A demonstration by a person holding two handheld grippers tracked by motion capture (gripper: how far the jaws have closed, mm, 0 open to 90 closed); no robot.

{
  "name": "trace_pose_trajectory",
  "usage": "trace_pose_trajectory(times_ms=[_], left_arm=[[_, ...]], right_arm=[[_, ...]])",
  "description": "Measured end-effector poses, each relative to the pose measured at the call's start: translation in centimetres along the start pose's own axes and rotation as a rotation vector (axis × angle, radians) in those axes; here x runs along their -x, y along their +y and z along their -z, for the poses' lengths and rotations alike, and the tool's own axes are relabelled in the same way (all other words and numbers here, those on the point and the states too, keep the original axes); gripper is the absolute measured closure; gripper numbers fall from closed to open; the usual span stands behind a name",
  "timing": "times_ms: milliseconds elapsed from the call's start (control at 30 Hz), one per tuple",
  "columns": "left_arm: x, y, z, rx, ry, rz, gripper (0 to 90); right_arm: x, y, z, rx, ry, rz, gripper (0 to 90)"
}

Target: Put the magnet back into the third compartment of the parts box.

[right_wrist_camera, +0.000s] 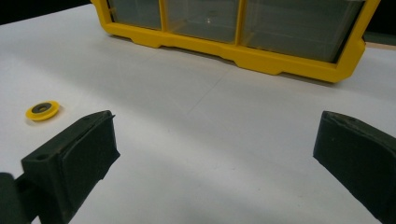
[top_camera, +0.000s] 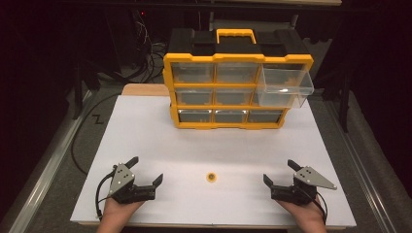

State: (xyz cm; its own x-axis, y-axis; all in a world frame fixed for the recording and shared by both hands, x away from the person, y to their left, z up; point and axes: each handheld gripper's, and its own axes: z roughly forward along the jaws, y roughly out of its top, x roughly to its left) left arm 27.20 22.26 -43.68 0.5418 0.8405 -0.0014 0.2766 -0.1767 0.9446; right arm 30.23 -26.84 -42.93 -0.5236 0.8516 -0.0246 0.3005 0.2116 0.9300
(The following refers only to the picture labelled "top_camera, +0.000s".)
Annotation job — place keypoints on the grey panel behind cabinet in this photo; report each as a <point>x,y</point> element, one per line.
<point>320,58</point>

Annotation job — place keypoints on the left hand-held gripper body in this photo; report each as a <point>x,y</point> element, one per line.
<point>129,192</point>

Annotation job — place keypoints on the person's right hand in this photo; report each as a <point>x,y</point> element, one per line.
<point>304,212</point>

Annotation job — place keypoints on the grid of small clear drawers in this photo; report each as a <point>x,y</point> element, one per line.
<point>194,73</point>

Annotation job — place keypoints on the wooden board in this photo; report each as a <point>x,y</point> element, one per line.
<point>145,89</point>

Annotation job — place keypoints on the person's left hand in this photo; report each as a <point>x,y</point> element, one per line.
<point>121,210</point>

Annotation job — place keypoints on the clear plastic drawer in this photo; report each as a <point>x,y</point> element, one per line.
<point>285,87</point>

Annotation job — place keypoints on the aluminium frame rail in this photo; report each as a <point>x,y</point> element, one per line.
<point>359,168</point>
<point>48,168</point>

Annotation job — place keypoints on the black stand leg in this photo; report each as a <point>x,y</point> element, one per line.
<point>345,103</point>
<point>77,93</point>

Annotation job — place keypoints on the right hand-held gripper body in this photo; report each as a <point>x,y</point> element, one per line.
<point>301,189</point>

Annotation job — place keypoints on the yellow black organizer cabinet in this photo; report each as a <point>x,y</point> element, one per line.
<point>236,45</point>

